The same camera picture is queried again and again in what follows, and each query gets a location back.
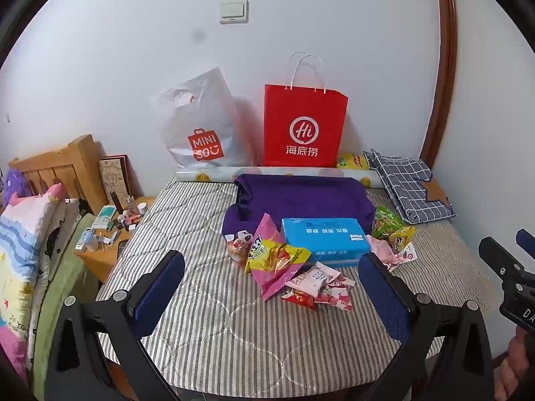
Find patterned book box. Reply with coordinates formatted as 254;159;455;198
99;154;135;214

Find blue white small box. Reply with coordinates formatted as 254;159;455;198
76;228;96;252

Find pink plastic bag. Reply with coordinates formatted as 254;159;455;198
365;235;404;270

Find purple plush toy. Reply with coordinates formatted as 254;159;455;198
2;168;32;207

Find teal small box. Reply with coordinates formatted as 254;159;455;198
93;205;116;230

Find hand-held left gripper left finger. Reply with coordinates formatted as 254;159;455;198
44;250;186;401

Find green blanket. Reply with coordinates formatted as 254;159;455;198
31;213;101;393

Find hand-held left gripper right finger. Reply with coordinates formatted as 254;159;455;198
358;253;496;401

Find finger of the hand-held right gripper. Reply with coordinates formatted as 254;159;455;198
478;237;535;289
515;229;535;260

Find green snack bag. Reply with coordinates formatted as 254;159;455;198
372;206;412;245

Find yellow snack packet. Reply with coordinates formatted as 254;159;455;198
389;226;415;251

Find white plastic bag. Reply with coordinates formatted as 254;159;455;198
150;67;260;168

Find wooden nightstand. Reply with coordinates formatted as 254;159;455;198
75;196;156;285

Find yellow chips bag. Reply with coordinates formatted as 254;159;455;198
336;153;370;171

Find person's right hand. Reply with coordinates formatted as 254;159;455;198
495;326;535;401

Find brown wooden door frame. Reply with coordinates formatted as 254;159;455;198
420;0;458;172

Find grey striped quilt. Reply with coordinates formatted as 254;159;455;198
96;173;502;389

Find white pillow with black print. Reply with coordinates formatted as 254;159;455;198
39;198;82;285

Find purple towel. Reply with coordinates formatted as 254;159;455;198
221;173;376;243

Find wooden headboard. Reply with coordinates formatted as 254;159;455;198
8;134;107;214

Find red paper bag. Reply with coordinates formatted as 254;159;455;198
263;52;349;168

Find small red snack packet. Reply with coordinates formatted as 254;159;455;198
281;288;318;310

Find fruit print rolled mat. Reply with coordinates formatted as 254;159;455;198
176;165;383;188

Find white light switch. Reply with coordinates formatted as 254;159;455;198
219;0;248;24

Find grey checked folded cloth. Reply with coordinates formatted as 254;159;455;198
363;149;457;224

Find strawberry print snack packet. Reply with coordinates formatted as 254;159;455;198
313;276;356;312

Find colourful striped pillow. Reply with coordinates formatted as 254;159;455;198
0;184;68;381

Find pink yellow snack bag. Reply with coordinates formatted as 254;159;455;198
244;213;312;301

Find long white pink snack packet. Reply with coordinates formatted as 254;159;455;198
391;242;416;266

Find blue tissue pack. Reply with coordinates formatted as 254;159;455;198
280;217;372;268

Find pale pink snack packet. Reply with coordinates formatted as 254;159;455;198
285;261;341;293

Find small cartoon snack cup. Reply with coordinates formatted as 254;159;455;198
227;230;253;265

